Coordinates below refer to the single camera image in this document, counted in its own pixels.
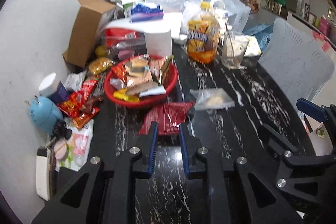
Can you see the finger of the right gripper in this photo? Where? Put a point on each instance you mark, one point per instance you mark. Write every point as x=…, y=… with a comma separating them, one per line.
x=312, y=110
x=274, y=143

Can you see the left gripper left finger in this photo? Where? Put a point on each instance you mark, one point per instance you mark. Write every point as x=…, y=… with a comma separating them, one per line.
x=93, y=195

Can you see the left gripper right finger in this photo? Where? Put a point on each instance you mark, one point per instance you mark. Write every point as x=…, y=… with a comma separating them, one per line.
x=234, y=191

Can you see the yellow snack packet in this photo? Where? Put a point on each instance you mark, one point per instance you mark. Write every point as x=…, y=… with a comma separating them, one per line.
x=121, y=95

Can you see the dark red triangular snack bag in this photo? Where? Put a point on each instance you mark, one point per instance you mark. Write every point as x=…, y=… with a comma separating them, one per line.
x=168, y=117

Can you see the beige wafer snack packet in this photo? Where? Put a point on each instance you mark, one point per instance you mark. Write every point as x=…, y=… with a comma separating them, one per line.
x=134, y=91

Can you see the green white snack packet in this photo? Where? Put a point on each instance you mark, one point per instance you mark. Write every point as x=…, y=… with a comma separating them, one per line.
x=155, y=91

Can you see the red gold snack bag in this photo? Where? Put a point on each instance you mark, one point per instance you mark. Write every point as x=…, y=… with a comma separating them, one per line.
x=119, y=72

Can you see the seaweed cracker clear packet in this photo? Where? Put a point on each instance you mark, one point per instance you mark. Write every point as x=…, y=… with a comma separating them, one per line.
x=137, y=71

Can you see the green meat snack bag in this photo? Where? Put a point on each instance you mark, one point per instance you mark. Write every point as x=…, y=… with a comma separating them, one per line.
x=159, y=68

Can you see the pink green wet wipes pack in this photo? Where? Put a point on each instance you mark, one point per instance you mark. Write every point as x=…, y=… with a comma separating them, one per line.
x=73, y=153

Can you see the grey leaf pattern cushion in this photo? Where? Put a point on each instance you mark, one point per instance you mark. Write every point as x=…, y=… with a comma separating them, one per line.
x=296, y=62

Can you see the white power bank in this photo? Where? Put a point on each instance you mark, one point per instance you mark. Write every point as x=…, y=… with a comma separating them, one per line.
x=43, y=173

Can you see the smiley pattern paper packet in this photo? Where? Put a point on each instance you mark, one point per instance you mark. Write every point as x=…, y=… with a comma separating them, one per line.
x=253, y=48

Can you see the red sauce packets pile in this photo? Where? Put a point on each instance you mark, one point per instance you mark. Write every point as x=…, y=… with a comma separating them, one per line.
x=81, y=107

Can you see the blue round humidifier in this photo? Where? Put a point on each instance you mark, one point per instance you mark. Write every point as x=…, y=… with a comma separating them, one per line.
x=44, y=113

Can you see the clear glass cup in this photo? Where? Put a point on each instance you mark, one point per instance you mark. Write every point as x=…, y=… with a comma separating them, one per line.
x=234, y=47

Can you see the white desiccant sachet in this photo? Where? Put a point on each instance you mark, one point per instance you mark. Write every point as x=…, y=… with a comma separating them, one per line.
x=74, y=81

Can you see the white lid supplement jar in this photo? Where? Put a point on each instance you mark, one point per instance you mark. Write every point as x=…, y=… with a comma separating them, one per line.
x=52, y=88

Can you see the yellow crumb snack bag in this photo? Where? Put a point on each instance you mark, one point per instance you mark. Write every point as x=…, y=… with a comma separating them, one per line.
x=100, y=65

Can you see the iced tea bottle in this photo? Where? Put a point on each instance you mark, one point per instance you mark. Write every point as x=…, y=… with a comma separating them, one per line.
x=203, y=31

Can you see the clear plastic container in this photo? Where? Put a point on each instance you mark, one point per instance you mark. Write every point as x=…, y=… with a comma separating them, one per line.
x=122, y=43

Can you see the white paper towel roll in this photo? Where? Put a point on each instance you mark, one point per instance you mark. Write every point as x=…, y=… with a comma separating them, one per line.
x=159, y=44

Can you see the brown cardboard box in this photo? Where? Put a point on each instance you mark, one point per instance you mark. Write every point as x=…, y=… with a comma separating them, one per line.
x=91, y=19

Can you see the blue tissue pack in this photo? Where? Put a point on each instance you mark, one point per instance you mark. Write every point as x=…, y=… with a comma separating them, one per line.
x=146, y=11

